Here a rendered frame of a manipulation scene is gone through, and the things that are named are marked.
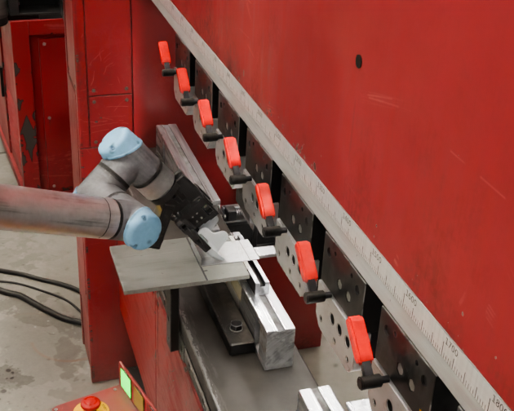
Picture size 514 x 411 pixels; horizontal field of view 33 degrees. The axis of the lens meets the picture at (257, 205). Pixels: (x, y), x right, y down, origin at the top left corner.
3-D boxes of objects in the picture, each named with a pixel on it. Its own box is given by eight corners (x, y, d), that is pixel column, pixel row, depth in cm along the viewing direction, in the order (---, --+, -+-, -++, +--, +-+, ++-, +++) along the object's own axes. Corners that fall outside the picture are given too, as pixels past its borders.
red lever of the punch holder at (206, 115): (196, 98, 181) (205, 139, 177) (215, 96, 182) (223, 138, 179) (195, 102, 182) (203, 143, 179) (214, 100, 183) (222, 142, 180)
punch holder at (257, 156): (241, 204, 171) (245, 126, 163) (282, 200, 173) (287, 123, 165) (265, 242, 158) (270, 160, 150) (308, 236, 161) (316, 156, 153)
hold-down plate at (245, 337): (193, 278, 201) (193, 267, 200) (216, 275, 203) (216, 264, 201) (229, 356, 176) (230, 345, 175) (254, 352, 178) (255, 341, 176)
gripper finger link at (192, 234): (211, 250, 179) (183, 220, 176) (206, 255, 179) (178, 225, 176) (210, 242, 183) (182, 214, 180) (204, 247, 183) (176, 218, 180)
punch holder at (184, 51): (173, 95, 221) (174, 33, 213) (206, 94, 223) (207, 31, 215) (188, 118, 208) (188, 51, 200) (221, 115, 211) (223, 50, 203)
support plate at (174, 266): (109, 249, 188) (109, 245, 188) (226, 236, 196) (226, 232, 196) (124, 295, 173) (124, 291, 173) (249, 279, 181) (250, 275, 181)
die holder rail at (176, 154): (156, 153, 260) (156, 125, 256) (175, 152, 262) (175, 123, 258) (197, 236, 219) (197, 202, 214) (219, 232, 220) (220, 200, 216)
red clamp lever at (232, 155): (222, 135, 164) (232, 183, 161) (242, 134, 165) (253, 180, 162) (220, 139, 166) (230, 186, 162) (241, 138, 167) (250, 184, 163)
